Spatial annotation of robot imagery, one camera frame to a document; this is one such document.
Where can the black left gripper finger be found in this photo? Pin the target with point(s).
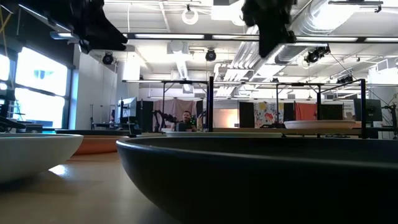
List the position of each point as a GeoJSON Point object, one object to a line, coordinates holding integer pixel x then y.
{"type": "Point", "coordinates": [116, 35]}
{"type": "Point", "coordinates": [109, 46]}

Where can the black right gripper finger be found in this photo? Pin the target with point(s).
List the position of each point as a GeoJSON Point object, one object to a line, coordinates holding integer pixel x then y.
{"type": "Point", "coordinates": [270, 40]}

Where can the pink plate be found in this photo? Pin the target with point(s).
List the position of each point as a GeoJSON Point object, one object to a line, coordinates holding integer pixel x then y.
{"type": "Point", "coordinates": [99, 146]}

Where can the light grey plate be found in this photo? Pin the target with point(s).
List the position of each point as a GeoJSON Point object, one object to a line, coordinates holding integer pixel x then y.
{"type": "Point", "coordinates": [31, 155]}

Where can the background black robot arm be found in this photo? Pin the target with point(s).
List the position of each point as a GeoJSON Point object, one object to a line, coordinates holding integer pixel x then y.
{"type": "Point", "coordinates": [161, 118]}

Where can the wooden shelf board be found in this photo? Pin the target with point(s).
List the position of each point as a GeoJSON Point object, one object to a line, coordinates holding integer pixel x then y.
{"type": "Point", "coordinates": [311, 132]}

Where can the black ceiling spotlight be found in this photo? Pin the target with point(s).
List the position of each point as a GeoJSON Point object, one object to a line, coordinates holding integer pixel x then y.
{"type": "Point", "coordinates": [210, 55]}
{"type": "Point", "coordinates": [108, 58]}

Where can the long LED light bar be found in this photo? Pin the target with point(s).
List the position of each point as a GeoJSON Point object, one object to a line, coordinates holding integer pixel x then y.
{"type": "Point", "coordinates": [169, 36]}

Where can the background computer monitor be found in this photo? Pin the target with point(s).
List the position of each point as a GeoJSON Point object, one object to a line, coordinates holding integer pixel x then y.
{"type": "Point", "coordinates": [129, 107]}
{"type": "Point", "coordinates": [370, 110]}

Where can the floral cloth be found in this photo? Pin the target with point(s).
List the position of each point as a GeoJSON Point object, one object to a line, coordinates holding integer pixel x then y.
{"type": "Point", "coordinates": [267, 115]}

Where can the orange cloth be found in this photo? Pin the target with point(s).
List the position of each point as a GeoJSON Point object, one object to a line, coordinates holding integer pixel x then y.
{"type": "Point", "coordinates": [306, 112]}

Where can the large window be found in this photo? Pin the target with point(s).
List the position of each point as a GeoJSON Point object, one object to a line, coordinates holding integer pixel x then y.
{"type": "Point", "coordinates": [40, 93]}

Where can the pink curtain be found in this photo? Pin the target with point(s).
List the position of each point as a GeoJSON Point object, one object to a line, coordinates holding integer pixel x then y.
{"type": "Point", "coordinates": [174, 107]}

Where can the pale green plate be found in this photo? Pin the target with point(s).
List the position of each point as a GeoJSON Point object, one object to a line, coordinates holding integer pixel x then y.
{"type": "Point", "coordinates": [320, 124]}

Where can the person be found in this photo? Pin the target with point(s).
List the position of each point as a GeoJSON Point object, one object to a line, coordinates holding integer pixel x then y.
{"type": "Point", "coordinates": [186, 123]}

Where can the black plate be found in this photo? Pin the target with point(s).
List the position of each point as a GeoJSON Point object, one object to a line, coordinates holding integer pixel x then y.
{"type": "Point", "coordinates": [248, 186]}

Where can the silver ventilation duct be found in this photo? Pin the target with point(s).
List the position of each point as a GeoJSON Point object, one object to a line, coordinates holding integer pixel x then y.
{"type": "Point", "coordinates": [311, 18]}

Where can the black ceiling camera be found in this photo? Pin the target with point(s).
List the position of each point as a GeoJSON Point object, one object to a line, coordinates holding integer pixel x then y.
{"type": "Point", "coordinates": [314, 56]}

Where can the black aluminium rig frame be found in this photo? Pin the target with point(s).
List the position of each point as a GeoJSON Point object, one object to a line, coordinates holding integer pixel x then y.
{"type": "Point", "coordinates": [210, 105]}

